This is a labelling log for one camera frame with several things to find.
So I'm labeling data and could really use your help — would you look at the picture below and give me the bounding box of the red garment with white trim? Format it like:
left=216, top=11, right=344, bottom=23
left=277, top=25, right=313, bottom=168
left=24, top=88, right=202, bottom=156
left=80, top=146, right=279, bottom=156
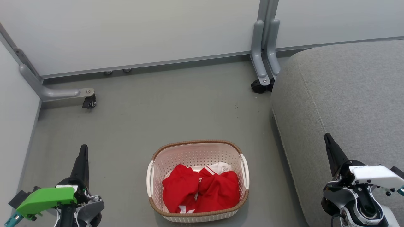
left=162, top=164, right=201, bottom=214

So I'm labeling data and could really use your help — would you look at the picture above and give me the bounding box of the grey fabric sofa cushion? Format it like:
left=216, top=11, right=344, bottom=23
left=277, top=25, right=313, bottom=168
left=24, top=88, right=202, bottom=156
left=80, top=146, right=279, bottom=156
left=271, top=39, right=404, bottom=227

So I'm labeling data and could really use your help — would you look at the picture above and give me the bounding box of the teal cable connector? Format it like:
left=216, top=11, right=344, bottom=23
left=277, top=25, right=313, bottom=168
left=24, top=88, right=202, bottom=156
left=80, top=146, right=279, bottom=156
left=4, top=212, right=23, bottom=227

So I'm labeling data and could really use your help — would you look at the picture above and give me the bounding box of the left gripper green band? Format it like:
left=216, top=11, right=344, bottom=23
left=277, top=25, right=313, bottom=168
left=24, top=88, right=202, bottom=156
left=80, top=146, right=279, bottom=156
left=9, top=144, right=90, bottom=227

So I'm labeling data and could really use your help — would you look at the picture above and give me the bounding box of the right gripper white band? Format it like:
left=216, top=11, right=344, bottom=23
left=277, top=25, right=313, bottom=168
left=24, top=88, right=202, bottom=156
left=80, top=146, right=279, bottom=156
left=324, top=133, right=404, bottom=190

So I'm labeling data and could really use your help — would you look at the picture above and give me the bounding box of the red garment with white collar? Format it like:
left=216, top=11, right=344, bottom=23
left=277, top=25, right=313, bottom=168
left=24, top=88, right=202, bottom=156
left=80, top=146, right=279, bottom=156
left=178, top=162, right=240, bottom=213

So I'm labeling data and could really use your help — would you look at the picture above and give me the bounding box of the grey partition foot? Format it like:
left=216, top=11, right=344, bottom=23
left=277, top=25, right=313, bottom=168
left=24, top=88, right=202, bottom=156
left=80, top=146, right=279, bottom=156
left=18, top=63, right=95, bottom=102
left=251, top=20, right=271, bottom=86
left=267, top=18, right=281, bottom=76

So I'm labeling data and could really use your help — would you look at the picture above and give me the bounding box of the white perforated laundry basket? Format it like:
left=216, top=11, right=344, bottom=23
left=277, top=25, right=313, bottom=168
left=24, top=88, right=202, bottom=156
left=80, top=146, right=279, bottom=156
left=146, top=140, right=250, bottom=223

